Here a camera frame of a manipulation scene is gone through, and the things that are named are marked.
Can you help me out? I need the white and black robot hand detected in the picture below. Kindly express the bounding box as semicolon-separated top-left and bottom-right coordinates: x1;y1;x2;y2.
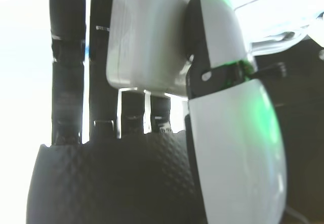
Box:
25;0;289;224

